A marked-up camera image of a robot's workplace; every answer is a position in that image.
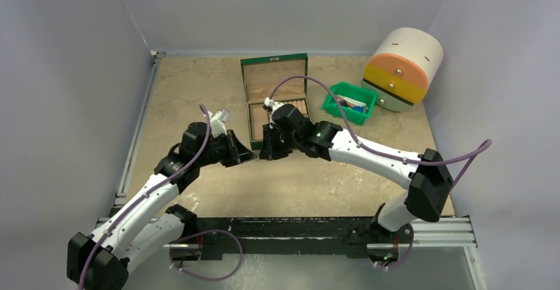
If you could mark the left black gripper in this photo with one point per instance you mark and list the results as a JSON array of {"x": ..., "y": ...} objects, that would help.
[{"x": 237, "y": 152}]

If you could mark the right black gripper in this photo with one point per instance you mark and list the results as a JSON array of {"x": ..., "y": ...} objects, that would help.
[{"x": 275, "y": 140}]

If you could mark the green jewelry box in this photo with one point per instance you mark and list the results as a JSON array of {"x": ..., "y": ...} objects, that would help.
[{"x": 276, "y": 75}]

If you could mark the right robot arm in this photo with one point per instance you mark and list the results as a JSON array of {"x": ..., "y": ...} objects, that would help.
[{"x": 426, "y": 181}]

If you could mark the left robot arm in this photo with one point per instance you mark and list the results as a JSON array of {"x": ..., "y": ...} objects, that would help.
[{"x": 104, "y": 258}]

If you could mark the green plastic bin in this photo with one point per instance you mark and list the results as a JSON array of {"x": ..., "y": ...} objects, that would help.
[{"x": 357, "y": 103}]

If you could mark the round drawer cabinet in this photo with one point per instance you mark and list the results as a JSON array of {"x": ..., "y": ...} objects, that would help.
[{"x": 401, "y": 70}]

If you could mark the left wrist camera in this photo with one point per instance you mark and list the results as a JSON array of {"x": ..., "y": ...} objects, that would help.
[{"x": 218, "y": 122}]

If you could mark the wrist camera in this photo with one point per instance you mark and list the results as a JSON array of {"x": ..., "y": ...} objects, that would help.
[
  {"x": 218, "y": 122},
  {"x": 270, "y": 105}
]

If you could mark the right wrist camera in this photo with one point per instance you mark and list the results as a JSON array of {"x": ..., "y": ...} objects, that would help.
[{"x": 270, "y": 105}]

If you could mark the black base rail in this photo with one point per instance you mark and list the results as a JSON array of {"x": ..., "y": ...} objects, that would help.
[{"x": 353, "y": 237}]

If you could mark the aluminium frame rail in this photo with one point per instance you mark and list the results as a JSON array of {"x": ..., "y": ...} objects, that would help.
[{"x": 120, "y": 198}]

